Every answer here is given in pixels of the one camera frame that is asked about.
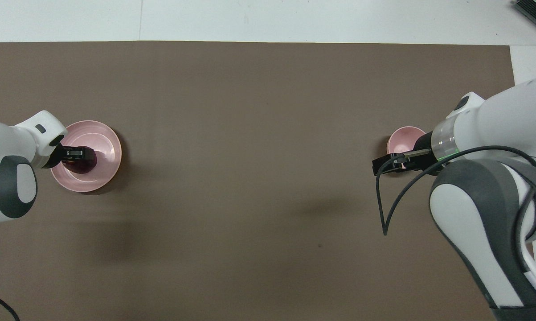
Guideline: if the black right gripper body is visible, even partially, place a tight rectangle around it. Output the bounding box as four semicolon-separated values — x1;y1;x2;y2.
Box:
413;132;438;171

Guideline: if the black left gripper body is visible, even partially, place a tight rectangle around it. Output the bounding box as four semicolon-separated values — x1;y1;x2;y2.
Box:
44;143;80;169

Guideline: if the dark red apple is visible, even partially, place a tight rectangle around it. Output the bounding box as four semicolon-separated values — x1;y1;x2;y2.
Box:
64;154;98;174

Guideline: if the pink plate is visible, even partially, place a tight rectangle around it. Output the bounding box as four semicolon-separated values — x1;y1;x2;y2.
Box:
50;120;122;193

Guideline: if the small pink bowl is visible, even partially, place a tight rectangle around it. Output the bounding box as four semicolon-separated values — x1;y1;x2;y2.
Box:
387;126;427;170

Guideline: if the brown table mat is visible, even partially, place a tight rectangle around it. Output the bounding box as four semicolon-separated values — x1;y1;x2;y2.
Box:
0;41;536;321

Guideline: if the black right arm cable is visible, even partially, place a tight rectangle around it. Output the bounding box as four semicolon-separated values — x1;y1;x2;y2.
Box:
376;146;536;290

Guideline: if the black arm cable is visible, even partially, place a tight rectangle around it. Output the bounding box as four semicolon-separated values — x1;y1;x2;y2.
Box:
0;290;21;321
376;146;536;290

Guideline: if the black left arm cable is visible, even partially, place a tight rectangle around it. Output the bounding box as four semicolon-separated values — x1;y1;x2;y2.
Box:
0;290;21;321

